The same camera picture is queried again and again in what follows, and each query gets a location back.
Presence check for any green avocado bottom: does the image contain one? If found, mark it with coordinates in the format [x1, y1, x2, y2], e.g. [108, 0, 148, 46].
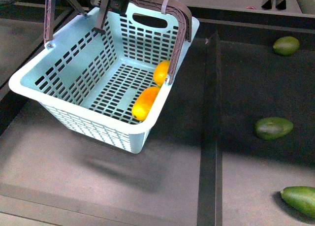
[281, 186, 315, 219]

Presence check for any brown basket handle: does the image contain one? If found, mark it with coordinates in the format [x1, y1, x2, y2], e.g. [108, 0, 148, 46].
[44, 0, 199, 85]

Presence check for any black lower fruit tray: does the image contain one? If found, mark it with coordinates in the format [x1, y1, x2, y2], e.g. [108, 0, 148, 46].
[0, 6, 315, 226]

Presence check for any green avocado middle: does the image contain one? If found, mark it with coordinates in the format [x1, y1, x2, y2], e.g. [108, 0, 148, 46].
[254, 117, 294, 140]

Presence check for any yellow mango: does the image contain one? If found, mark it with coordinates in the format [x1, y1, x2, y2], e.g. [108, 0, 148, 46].
[131, 87, 160, 121]

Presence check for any light blue plastic basket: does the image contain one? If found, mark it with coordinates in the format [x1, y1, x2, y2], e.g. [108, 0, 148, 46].
[8, 1, 200, 155]

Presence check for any green avocado top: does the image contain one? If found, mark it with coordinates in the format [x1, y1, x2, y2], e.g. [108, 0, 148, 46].
[273, 36, 300, 56]

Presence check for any green avocado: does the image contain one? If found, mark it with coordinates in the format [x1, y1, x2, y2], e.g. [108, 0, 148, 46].
[281, 186, 315, 219]
[254, 117, 294, 140]
[273, 36, 300, 56]

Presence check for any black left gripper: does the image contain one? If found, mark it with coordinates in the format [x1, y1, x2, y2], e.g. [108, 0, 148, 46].
[67, 0, 129, 34]

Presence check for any yellow lemon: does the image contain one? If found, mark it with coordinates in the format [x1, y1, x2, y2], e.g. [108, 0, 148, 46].
[153, 61, 170, 87]

